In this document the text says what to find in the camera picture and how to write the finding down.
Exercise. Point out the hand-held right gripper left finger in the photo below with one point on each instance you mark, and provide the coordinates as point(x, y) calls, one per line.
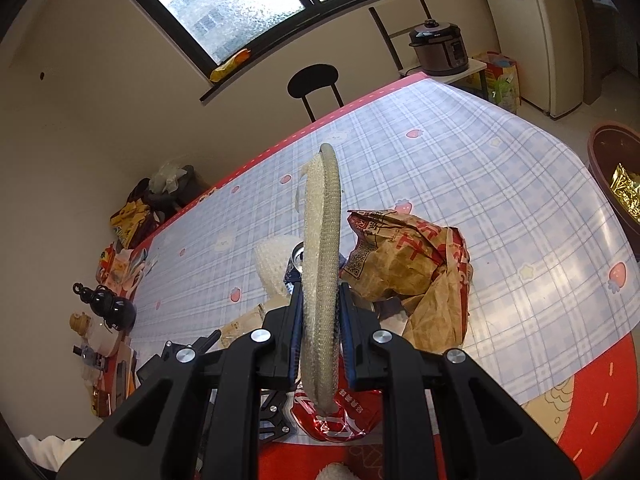
point(298, 330)

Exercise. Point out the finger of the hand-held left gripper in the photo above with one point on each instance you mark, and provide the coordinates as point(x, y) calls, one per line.
point(272, 415)
point(202, 344)

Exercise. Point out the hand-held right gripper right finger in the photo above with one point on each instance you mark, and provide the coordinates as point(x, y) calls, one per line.
point(345, 330)

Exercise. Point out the beige foam mesh pad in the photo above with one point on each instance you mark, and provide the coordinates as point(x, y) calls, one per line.
point(320, 260)

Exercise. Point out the brown trash bin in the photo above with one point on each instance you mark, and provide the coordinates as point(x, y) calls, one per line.
point(607, 160)

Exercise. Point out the gold foil bag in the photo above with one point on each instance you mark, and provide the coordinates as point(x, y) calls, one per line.
point(627, 192)

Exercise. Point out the blue drink can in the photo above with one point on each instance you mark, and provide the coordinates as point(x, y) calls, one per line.
point(296, 265)

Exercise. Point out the white foam net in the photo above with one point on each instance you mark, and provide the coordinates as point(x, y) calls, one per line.
point(272, 262)

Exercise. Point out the crushed red can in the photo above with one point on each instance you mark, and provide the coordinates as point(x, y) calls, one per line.
point(345, 412)

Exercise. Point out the brown paper bag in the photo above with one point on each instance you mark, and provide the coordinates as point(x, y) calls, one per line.
point(400, 270)

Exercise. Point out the black gourd ornament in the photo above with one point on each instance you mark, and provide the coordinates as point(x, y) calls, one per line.
point(112, 310)

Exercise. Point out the red snack packet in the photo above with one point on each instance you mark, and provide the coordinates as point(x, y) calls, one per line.
point(106, 262)

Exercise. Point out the yellow snack bag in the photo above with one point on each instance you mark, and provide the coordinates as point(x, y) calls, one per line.
point(130, 222)

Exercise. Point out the crumpled clear plastic bag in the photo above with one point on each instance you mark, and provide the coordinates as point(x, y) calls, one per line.
point(167, 177)

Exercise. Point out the plaid plastic tablecloth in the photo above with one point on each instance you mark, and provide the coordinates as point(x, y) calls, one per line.
point(450, 170)

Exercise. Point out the black round chair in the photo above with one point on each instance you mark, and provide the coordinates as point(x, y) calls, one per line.
point(312, 80)

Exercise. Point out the yellow snack packet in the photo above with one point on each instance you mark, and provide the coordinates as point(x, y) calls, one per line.
point(230, 66)

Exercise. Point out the black windowsill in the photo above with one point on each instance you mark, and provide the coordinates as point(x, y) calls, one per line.
point(300, 45)

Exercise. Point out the green yellow shopping bag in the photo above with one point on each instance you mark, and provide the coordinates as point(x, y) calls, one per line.
point(497, 82)

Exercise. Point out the electric pressure cooker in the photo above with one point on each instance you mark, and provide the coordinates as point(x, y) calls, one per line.
point(437, 50)

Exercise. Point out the cream refrigerator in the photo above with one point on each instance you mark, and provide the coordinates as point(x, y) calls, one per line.
point(555, 50)

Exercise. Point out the black frame white rack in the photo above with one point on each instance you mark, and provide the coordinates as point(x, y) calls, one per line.
point(475, 67)

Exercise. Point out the black frame window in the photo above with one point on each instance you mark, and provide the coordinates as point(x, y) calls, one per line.
point(240, 0)

